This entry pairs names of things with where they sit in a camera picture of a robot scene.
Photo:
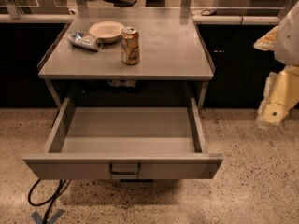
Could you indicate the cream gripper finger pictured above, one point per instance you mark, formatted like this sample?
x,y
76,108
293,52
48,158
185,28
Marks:
x,y
267,42
280,96

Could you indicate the orange soda can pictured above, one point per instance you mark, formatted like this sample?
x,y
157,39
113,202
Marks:
x,y
130,54

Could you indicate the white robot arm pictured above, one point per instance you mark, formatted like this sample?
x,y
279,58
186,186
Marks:
x,y
286,49

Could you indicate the open grey top drawer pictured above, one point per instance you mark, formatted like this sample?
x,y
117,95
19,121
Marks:
x,y
168,142

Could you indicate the crumpled item under tabletop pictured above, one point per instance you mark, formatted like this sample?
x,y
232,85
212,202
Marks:
x,y
115,83

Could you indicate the black office chair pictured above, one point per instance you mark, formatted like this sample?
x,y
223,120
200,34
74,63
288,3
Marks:
x,y
122,3

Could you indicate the white bowl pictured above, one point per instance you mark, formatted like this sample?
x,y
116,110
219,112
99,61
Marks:
x,y
107,31

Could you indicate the grey metal cabinet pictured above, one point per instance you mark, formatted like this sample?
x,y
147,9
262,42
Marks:
x,y
173,68

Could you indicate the blue tape floor marker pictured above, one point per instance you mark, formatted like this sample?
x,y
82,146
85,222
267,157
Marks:
x,y
38,219

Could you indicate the metal drawer handle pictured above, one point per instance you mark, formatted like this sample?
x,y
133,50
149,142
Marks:
x,y
124,169

